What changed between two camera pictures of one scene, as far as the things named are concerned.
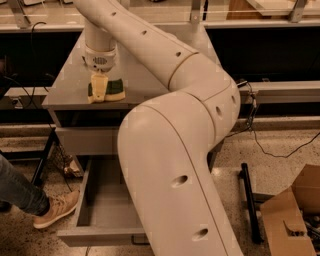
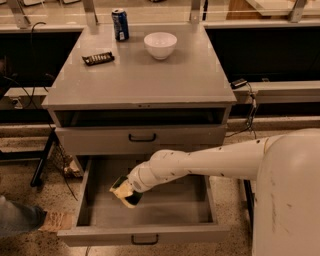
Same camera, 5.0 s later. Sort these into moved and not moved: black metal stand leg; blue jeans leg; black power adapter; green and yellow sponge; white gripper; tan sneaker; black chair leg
Moved: green and yellow sponge; tan sneaker; blue jeans leg; white gripper
Not moved: black chair leg; black power adapter; black metal stand leg
